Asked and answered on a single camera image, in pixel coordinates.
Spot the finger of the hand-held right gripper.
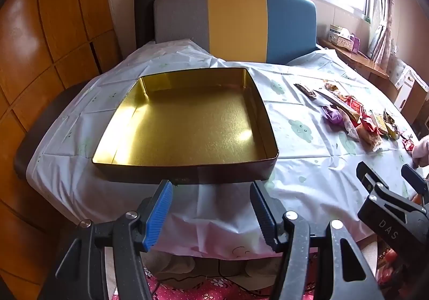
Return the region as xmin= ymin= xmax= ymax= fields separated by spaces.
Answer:
xmin=401 ymin=164 xmax=429 ymax=205
xmin=356 ymin=162 xmax=429 ymax=252

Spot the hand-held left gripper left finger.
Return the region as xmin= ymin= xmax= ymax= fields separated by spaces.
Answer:
xmin=38 ymin=179 xmax=174 ymax=300

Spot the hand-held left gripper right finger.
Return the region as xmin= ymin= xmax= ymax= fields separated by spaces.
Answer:
xmin=250 ymin=180 xmax=386 ymax=300

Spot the dark red foil packet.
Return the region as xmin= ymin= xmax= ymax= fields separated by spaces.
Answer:
xmin=401 ymin=134 xmax=416 ymax=152

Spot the gold square tin box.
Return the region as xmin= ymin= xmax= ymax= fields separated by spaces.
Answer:
xmin=91 ymin=67 xmax=279 ymax=185

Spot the person's right forearm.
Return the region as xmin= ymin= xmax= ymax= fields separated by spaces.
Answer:
xmin=412 ymin=136 xmax=429 ymax=167

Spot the grey cloth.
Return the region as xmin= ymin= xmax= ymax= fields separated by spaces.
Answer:
xmin=144 ymin=250 xmax=269 ymax=284

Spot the rice puff bar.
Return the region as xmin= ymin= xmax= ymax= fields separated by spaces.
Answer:
xmin=355 ymin=122 xmax=383 ymax=152

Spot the pale cloud-print tablecloth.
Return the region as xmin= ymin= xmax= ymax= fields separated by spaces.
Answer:
xmin=27 ymin=39 xmax=423 ymax=258

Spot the pink floral cloth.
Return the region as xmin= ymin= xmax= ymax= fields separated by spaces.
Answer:
xmin=110 ymin=253 xmax=319 ymax=300

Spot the pile of assorted snack packets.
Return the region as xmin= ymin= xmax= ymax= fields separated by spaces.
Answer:
xmin=317 ymin=82 xmax=401 ymax=150

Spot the purple snack packet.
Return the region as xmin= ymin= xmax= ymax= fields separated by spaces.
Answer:
xmin=321 ymin=105 xmax=344 ymax=125

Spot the white patterned bag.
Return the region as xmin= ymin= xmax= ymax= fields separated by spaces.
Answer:
xmin=389 ymin=56 xmax=416 ymax=88

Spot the wooden side desk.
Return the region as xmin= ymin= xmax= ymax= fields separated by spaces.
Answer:
xmin=318 ymin=37 xmax=429 ymax=113

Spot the brown slim snack bar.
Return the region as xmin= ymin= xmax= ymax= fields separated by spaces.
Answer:
xmin=294 ymin=83 xmax=318 ymax=99

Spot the woven tissue box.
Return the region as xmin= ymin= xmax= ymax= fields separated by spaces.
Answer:
xmin=337 ymin=35 xmax=356 ymax=51

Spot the pink curtain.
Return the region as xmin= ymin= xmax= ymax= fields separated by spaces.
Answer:
xmin=364 ymin=0 xmax=399 ymax=63

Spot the white box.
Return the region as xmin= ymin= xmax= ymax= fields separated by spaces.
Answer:
xmin=329 ymin=25 xmax=351 ymax=42

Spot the grey yellow blue chair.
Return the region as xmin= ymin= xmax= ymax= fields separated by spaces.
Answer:
xmin=153 ymin=0 xmax=319 ymax=65

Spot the black rolled mat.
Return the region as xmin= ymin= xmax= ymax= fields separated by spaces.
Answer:
xmin=134 ymin=0 xmax=158 ymax=50

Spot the wooden wardrobe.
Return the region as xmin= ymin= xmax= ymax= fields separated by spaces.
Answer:
xmin=0 ymin=0 xmax=124 ymax=287

